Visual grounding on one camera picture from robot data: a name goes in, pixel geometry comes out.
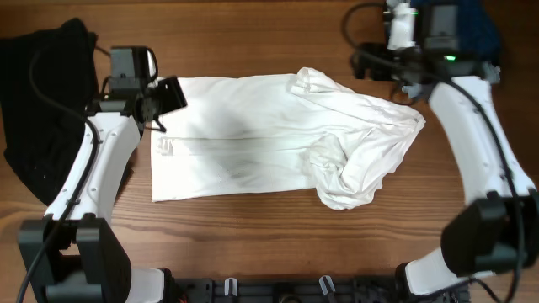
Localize white t-shirt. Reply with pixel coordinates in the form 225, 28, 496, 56
151, 67, 425, 210

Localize folded light blue jeans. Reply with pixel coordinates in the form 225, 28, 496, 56
397, 61, 501, 100

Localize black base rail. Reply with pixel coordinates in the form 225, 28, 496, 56
176, 275, 471, 303

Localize folded dark blue garment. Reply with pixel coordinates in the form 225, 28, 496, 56
410, 0, 502, 66

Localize black garment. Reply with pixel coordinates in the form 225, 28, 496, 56
1, 19, 98, 205

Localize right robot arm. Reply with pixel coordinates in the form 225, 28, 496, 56
341, 1, 538, 302

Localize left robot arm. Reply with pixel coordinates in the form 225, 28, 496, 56
17, 46, 187, 302

